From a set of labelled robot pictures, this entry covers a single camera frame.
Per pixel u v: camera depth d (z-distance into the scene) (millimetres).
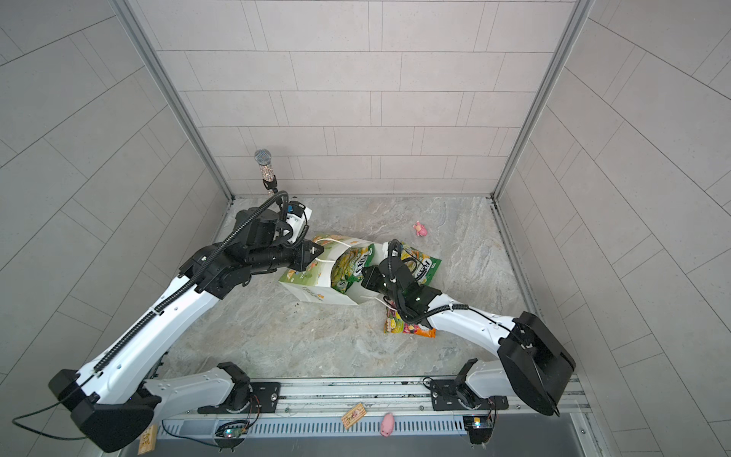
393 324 807
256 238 498
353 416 680
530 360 398
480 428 680
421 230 1043
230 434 645
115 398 372
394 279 594
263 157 846
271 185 959
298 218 590
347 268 823
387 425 666
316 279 711
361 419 680
